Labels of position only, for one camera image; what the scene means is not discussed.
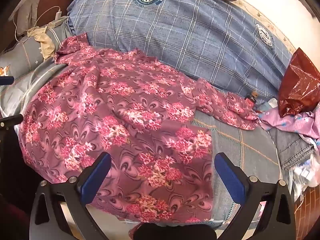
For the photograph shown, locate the grey star print pillow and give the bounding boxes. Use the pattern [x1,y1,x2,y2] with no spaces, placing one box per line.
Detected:
[0,24,73,80]

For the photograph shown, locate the clear plastic bag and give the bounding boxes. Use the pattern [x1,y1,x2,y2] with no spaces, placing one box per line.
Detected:
[290,152,320,202]

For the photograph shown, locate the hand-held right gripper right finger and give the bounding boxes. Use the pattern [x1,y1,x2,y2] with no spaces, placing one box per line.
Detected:
[214,152,297,240]

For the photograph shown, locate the small dark bottle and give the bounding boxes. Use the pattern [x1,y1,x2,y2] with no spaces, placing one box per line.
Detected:
[246,92,258,110]

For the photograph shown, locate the beige cloth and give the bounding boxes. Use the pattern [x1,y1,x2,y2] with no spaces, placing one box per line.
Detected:
[27,26,56,60]

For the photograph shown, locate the lilac printed cloth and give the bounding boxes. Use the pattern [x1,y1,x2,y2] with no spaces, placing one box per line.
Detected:
[257,102,320,145]

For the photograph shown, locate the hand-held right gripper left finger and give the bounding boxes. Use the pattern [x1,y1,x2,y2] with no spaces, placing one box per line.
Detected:
[29,152,112,240]

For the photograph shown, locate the white charging cable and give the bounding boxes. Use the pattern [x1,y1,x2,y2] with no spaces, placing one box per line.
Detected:
[14,10,60,42]

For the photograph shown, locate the red plastic bag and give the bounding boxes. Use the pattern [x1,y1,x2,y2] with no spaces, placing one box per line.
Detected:
[278,47,320,118]

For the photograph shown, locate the blue plaid quilt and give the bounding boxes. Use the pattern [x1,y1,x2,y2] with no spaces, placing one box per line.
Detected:
[67,0,293,103]

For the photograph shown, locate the pink floral garment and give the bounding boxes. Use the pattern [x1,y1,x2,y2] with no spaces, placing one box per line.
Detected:
[19,34,260,224]

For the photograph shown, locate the grey denim jeans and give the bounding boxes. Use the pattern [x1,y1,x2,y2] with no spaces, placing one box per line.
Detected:
[269,127,317,170]

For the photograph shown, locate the white light blue packet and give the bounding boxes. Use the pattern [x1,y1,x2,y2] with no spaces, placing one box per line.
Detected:
[260,99,278,113]

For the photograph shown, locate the grey hanging cloth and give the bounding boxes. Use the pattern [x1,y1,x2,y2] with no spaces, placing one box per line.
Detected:
[9,0,44,34]

